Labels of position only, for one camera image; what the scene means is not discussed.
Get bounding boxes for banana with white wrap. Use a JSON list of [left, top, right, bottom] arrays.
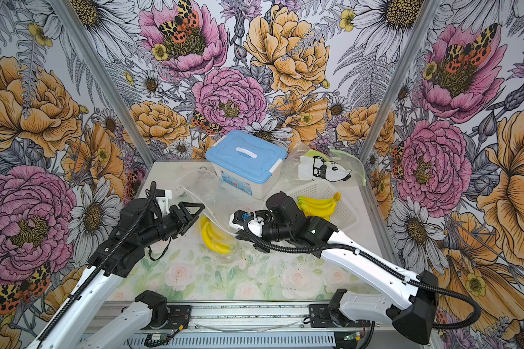
[[200, 216, 234, 254]]

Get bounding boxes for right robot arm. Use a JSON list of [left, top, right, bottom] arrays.
[[229, 191, 482, 345]]

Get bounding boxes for yellow banana bunch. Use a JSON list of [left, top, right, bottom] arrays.
[[298, 192, 341, 221]]

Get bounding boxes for white plastic basket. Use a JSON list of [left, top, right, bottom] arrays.
[[286, 180, 359, 230]]

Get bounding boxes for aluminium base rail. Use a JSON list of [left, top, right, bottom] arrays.
[[72, 301, 417, 348]]

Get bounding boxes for blue lid storage box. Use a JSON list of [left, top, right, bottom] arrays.
[[205, 130, 288, 199]]

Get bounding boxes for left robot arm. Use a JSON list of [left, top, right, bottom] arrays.
[[29, 181, 205, 348]]

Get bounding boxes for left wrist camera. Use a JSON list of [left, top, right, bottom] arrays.
[[155, 189, 173, 216]]

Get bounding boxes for panda zip-top bag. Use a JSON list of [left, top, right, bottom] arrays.
[[282, 148, 368, 186]]

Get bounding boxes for clear bag with banana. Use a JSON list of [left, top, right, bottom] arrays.
[[172, 187, 261, 265]]

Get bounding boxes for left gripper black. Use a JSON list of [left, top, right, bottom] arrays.
[[139, 202, 205, 247]]

